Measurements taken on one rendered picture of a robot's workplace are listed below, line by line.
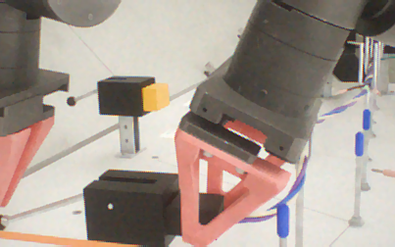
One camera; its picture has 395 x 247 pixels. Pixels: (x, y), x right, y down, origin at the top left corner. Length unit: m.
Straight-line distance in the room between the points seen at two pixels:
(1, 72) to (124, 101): 0.36
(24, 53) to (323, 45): 0.19
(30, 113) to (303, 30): 0.19
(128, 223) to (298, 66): 0.15
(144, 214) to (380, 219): 0.26
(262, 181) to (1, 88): 0.18
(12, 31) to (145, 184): 0.13
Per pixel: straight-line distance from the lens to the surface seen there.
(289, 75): 0.33
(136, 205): 0.39
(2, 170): 0.43
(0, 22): 0.40
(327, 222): 0.56
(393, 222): 0.57
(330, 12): 0.32
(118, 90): 0.75
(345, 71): 1.38
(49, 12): 0.33
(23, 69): 0.41
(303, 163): 0.44
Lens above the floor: 1.34
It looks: 25 degrees down
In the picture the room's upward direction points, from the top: 50 degrees clockwise
